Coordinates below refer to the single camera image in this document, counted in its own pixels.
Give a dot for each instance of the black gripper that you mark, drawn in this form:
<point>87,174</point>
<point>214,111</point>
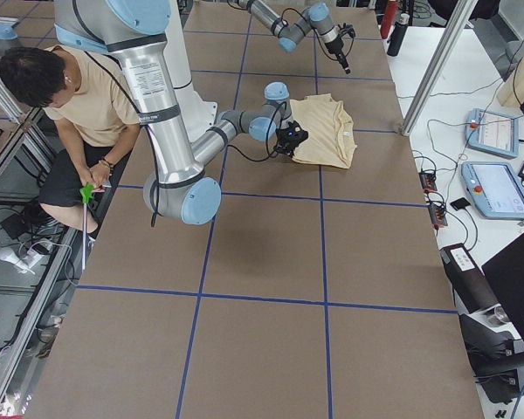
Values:
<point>285,144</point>
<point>337,50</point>

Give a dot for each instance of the cream long-sleeve printed shirt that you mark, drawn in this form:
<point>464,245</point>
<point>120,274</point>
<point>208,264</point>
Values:
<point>330,140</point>

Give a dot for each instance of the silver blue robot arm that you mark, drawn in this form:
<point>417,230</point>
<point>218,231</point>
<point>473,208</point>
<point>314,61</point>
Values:
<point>291,26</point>
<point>135,34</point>

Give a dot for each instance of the black bottle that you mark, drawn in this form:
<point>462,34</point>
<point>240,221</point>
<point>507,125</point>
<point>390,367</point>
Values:
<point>398,34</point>

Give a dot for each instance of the red bottle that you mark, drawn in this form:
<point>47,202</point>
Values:
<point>389,16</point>

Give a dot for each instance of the blue teach pendant far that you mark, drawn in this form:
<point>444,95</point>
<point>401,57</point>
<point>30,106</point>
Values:
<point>492,133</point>

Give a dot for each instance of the blue teach pendant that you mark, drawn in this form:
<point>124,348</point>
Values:
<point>494,188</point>
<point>492,133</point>

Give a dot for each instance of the person in beige shirt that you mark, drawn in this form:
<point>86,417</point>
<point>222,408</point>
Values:
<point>87,97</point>

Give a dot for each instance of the blue teach pendant near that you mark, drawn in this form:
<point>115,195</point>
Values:
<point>494,188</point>

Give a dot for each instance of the black monitor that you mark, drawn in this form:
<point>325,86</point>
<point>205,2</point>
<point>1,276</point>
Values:
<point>504,273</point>

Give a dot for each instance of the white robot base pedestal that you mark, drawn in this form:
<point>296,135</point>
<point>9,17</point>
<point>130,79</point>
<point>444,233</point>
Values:
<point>198,115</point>

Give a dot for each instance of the aluminium frame post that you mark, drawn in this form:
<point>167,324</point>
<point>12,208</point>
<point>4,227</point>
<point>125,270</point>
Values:
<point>451,34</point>

